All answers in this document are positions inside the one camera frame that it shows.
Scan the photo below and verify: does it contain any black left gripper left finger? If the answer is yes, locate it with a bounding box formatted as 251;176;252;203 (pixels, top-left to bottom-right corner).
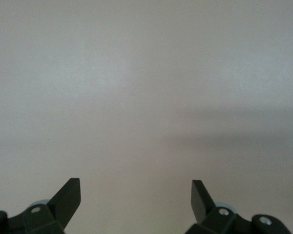
0;177;82;234

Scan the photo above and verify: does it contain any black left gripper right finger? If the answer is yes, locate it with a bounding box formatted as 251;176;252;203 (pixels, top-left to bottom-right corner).
185;179;292;234

